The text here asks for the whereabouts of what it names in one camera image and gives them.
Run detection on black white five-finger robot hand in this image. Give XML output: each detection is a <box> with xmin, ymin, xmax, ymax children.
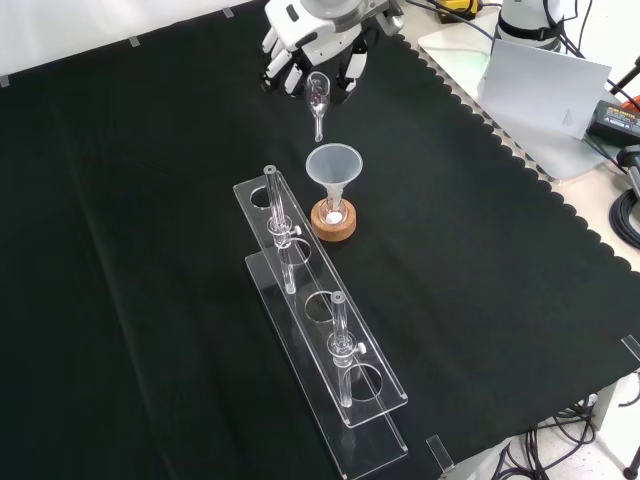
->
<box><xmin>259</xmin><ymin>0</ymin><xmax>406</xmax><ymax>105</ymax></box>

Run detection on translucent plastic funnel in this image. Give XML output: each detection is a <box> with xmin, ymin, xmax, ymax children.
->
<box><xmin>305</xmin><ymin>143</ymin><xmax>364</xmax><ymax>202</ymax></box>

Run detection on clear acrylic funnel stand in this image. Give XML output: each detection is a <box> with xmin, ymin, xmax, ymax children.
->
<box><xmin>232</xmin><ymin>164</ymin><xmax>410</xmax><ymax>476</ymax></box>

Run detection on yellow stop button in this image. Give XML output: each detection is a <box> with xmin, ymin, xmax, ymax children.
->
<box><xmin>438</xmin><ymin>0</ymin><xmax>482</xmax><ymax>25</ymax></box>

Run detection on small glass round-bottom flask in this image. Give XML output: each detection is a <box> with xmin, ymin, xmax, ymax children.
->
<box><xmin>322</xmin><ymin>191</ymin><xmax>348</xmax><ymax>227</ymax></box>

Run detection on white paper card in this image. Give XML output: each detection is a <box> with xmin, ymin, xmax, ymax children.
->
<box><xmin>476</xmin><ymin>38</ymin><xmax>613</xmax><ymax>141</ymax></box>

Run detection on pale board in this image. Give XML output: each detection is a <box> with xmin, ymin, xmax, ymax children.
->
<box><xmin>416</xmin><ymin>18</ymin><xmax>624</xmax><ymax>182</ymax></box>

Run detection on black cloth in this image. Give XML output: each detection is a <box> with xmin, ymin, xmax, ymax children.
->
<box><xmin>0</xmin><ymin>0</ymin><xmax>640</xmax><ymax>480</ymax></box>

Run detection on black power adapter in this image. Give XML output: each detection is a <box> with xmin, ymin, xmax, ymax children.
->
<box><xmin>585</xmin><ymin>99</ymin><xmax>640</xmax><ymax>148</ymax></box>

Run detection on black tripod leg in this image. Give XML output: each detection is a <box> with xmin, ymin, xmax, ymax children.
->
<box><xmin>606</xmin><ymin>53</ymin><xmax>640</xmax><ymax>97</ymax></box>

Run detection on cork ring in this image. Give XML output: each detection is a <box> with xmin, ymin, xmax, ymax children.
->
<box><xmin>310</xmin><ymin>198</ymin><xmax>360</xmax><ymax>244</ymax></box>

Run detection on coiled black cable bundle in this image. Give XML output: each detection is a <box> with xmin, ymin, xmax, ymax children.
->
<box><xmin>608</xmin><ymin>188</ymin><xmax>640</xmax><ymax>247</ymax></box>

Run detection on black floor cables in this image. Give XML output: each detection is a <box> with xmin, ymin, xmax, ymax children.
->
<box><xmin>492</xmin><ymin>393</ymin><xmax>604</xmax><ymax>480</ymax></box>

